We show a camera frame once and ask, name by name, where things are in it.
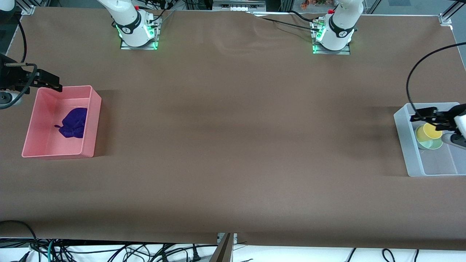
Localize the black looped floor cable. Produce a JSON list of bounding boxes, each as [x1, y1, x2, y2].
[[0, 220, 37, 251]]

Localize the white table edge bracket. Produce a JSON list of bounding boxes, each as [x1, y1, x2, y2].
[[217, 233, 238, 245]]

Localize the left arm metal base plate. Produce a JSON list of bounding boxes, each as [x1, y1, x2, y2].
[[312, 18, 351, 55]]

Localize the orange background objects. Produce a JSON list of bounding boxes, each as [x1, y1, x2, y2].
[[300, 0, 330, 9]]

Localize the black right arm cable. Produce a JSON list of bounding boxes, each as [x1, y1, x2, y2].
[[0, 21, 38, 110]]

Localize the white power strip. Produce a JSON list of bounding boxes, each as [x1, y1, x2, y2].
[[212, 0, 267, 11]]

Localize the purple cloth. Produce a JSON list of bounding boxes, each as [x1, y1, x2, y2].
[[55, 107, 88, 139]]

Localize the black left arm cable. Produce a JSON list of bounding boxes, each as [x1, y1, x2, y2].
[[406, 43, 466, 114]]

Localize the pink plastic bin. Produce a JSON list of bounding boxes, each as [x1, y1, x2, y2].
[[21, 85, 102, 160]]

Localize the black cables at right base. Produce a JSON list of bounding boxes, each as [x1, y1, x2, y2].
[[147, 0, 176, 24]]

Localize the black cable to left base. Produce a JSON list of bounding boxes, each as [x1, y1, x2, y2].
[[248, 11, 321, 31]]

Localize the tangle of black floor cables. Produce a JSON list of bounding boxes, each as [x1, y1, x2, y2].
[[55, 243, 204, 262]]

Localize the yellow plastic cup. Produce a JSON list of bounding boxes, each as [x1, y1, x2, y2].
[[416, 123, 443, 142]]

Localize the grey table leg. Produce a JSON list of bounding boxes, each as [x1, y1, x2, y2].
[[209, 233, 233, 262]]

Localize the pale green bowl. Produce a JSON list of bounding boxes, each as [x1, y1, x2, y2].
[[415, 124, 445, 150]]

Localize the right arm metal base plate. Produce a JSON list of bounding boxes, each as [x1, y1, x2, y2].
[[120, 16, 161, 50]]

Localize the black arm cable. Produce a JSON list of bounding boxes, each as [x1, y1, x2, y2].
[[406, 43, 466, 114], [0, 21, 38, 110]]

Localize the clear plastic bin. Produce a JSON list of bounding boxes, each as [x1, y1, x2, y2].
[[393, 103, 466, 177]]

